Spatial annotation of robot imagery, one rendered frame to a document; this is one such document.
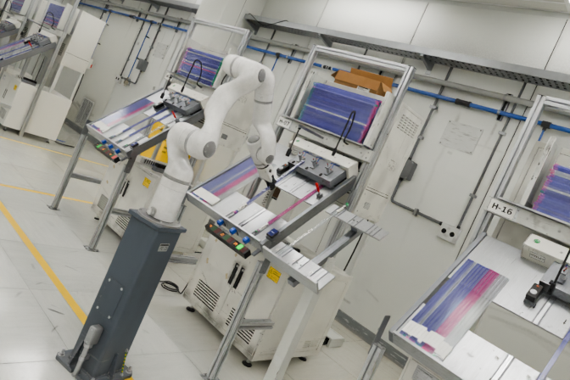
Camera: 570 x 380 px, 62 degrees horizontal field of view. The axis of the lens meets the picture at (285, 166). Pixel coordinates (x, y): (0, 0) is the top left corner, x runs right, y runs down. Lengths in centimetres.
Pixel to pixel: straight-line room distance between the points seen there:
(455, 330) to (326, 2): 416
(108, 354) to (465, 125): 311
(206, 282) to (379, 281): 169
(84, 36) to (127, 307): 496
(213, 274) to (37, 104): 418
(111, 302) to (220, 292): 97
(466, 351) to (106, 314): 141
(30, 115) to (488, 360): 578
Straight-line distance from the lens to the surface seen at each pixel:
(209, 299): 302
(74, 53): 666
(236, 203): 266
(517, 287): 218
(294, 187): 269
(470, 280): 216
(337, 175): 265
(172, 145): 205
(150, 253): 204
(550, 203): 229
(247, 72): 204
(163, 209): 203
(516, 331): 383
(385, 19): 495
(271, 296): 270
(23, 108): 661
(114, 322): 215
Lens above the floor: 120
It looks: 2 degrees down
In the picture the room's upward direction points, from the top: 24 degrees clockwise
